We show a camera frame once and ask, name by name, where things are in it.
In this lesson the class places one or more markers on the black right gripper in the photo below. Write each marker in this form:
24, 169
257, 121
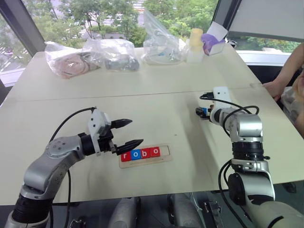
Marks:
211, 111

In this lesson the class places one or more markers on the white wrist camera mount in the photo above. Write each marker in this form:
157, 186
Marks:
96, 121
221, 97

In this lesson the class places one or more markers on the red letter tile o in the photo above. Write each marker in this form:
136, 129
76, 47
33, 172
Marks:
155, 152

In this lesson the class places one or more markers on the translucent white container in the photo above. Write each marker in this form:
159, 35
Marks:
193, 57

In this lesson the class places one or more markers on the blue letter tile o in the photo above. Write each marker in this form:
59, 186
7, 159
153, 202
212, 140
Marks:
136, 155

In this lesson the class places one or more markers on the plastic bag with pink items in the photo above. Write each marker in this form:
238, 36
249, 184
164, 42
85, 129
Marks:
69, 64

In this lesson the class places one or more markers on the red letter tile b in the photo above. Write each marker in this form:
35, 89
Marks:
146, 154

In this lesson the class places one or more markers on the grey roller blind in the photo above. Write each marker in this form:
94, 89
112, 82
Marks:
268, 19

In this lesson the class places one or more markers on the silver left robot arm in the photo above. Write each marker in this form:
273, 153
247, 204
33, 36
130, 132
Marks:
47, 161

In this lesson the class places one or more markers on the red letter tile r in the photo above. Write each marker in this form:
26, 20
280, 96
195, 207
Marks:
126, 157

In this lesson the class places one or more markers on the person's right hand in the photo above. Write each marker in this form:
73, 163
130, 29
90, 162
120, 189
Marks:
274, 89

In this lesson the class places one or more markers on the person's light patterned garment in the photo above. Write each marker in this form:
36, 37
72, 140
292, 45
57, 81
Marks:
288, 101

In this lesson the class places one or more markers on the wooden letter tray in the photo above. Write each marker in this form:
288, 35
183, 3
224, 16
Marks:
164, 153

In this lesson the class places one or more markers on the person's right forearm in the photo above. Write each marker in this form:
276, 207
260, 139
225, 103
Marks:
292, 64

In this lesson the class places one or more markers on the dark window frame pillar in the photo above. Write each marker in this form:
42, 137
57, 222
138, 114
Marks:
224, 16
21, 23

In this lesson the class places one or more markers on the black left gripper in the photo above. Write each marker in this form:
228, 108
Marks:
104, 140

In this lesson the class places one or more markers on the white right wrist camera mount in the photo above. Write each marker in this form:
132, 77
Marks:
221, 97

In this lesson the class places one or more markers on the person's left hand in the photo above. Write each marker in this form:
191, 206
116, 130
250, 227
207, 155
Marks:
298, 83

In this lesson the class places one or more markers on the purple tissue box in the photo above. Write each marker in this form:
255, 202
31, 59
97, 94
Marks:
212, 44

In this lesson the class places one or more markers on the grey rounded shape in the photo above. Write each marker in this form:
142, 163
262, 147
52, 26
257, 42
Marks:
184, 211
126, 211

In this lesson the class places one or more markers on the blue tile letter t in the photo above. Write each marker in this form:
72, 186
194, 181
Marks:
205, 111

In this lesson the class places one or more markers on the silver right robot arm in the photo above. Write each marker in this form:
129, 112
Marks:
249, 166

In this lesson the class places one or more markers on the plastic bag with grey items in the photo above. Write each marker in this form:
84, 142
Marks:
118, 61

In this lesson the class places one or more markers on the yellow stacked cups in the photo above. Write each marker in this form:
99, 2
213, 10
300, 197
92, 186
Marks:
196, 39

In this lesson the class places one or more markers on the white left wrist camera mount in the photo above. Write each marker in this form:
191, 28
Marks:
96, 121

